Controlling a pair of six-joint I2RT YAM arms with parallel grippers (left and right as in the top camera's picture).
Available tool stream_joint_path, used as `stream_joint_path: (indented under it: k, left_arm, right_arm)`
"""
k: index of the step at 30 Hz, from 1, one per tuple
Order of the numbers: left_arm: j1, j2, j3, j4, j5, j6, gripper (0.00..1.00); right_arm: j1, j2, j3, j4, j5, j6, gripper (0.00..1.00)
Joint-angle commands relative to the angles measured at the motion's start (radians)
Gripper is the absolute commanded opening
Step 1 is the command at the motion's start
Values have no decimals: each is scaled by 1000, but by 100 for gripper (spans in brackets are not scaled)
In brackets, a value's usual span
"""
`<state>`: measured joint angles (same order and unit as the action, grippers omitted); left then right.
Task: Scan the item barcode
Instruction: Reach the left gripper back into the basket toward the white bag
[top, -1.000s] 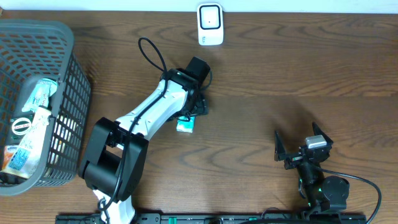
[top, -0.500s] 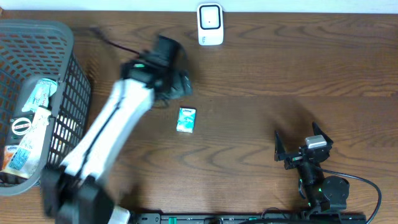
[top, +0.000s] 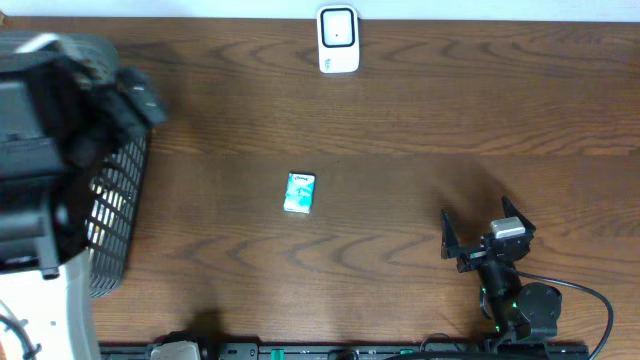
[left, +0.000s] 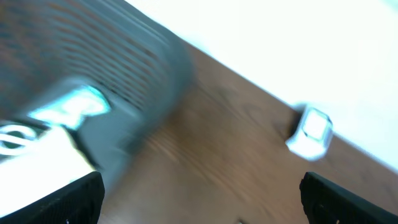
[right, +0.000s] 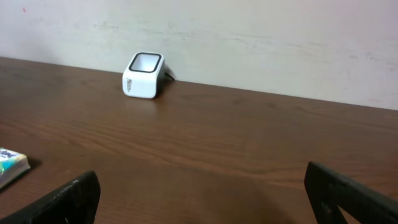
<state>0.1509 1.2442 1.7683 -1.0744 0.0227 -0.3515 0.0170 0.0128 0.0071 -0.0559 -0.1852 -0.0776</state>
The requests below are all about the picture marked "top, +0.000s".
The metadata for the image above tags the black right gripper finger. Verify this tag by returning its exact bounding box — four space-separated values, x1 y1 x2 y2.
501 195 536 233
441 209 459 259

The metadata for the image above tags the teal tissue pack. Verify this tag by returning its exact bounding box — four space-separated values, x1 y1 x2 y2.
283 173 316 214

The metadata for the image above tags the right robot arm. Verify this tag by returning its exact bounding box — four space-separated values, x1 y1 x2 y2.
441 196 562 342

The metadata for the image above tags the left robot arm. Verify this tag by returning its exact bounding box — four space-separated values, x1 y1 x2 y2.
1 31 167 359

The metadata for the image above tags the white barcode scanner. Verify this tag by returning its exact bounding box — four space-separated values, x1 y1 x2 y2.
316 5 360 74

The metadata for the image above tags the grey plastic mesh basket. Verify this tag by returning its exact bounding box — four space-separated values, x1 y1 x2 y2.
1 31 150 298

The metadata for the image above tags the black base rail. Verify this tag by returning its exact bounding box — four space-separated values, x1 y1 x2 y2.
100 340 589 360

